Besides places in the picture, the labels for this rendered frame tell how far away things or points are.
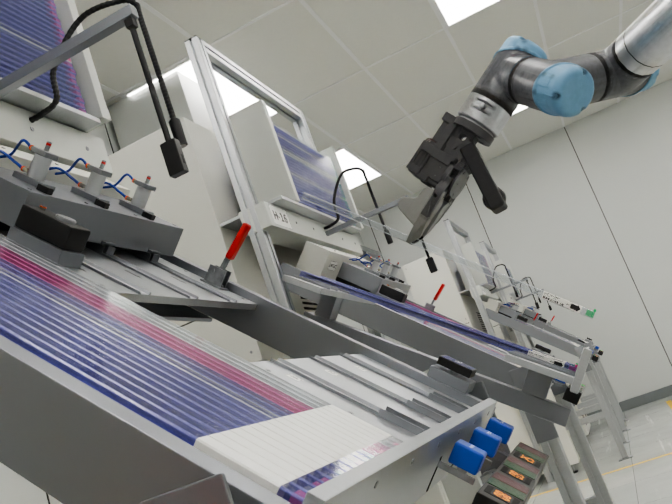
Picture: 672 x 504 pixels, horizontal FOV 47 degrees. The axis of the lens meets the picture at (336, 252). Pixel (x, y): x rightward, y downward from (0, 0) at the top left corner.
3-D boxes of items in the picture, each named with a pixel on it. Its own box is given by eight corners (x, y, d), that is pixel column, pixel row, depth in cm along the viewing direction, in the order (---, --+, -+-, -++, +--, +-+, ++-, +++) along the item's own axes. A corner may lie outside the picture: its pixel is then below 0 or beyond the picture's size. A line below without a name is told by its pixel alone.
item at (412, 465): (476, 450, 103) (497, 401, 103) (276, 622, 42) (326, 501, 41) (468, 446, 104) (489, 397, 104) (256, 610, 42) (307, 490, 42)
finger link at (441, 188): (422, 216, 124) (452, 172, 124) (431, 222, 123) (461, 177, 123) (417, 210, 119) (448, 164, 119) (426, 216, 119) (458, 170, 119)
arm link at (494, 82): (533, 34, 116) (499, 29, 123) (492, 96, 117) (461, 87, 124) (562, 64, 120) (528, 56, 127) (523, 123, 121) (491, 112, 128)
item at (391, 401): (475, 428, 104) (485, 406, 104) (274, 567, 42) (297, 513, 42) (354, 368, 110) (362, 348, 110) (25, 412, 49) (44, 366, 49)
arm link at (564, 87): (617, 57, 110) (566, 48, 119) (555, 69, 106) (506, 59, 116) (613, 111, 114) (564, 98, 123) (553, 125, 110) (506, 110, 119)
